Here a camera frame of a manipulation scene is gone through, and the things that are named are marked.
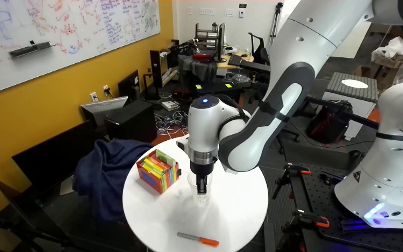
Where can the orange capped grey marker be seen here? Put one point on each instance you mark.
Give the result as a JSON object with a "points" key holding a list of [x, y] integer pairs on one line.
{"points": [[209, 241]]}

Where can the dark blue cloth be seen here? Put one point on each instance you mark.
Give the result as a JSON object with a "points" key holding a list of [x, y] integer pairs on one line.
{"points": [[104, 172]]}

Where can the grey mat with white oval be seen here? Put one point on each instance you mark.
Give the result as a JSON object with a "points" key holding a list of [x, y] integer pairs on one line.
{"points": [[336, 92]]}

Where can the white wall outlet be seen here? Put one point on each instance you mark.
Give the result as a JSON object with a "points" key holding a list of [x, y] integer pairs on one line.
{"points": [[94, 96], [106, 88]]}

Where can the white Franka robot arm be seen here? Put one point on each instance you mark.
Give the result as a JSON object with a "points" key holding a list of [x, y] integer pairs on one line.
{"points": [[304, 46]]}

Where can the black perforated robot table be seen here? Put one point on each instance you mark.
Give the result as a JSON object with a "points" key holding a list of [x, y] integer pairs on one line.
{"points": [[322, 196]]}

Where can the cardboard boxes stack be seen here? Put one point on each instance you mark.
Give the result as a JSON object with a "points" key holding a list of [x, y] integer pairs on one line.
{"points": [[388, 60]]}

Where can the red box of colourful books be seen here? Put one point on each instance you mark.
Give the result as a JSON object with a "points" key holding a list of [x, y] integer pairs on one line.
{"points": [[153, 179]]}

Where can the metal shelf rack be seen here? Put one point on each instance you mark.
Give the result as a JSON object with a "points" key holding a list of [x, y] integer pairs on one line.
{"points": [[222, 36]]}

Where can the clear plastic measuring container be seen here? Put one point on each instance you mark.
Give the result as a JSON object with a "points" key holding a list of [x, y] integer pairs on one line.
{"points": [[204, 201]]}

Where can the grey monitor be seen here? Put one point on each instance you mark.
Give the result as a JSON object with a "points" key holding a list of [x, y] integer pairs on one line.
{"points": [[101, 106]]}

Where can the black tower with green lights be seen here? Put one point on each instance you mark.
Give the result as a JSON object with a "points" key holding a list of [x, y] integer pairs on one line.
{"points": [[211, 105]]}

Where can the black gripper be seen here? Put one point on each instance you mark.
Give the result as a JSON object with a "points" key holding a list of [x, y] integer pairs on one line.
{"points": [[204, 168]]}

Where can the wall whiteboard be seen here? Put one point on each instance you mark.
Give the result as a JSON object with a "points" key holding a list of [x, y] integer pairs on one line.
{"points": [[71, 28]]}

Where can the black bag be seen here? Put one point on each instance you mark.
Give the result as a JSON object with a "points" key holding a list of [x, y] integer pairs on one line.
{"points": [[328, 123]]}

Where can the black computer case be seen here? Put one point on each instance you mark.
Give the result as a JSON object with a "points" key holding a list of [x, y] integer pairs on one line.
{"points": [[132, 120]]}

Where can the black flat panel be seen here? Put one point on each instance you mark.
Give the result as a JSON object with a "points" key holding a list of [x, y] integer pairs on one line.
{"points": [[52, 154]]}

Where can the grey cloth covered desk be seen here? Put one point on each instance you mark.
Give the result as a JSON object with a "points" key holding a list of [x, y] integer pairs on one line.
{"points": [[202, 70]]}

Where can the black monitor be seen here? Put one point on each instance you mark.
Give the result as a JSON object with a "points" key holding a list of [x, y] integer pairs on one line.
{"points": [[129, 85]]}

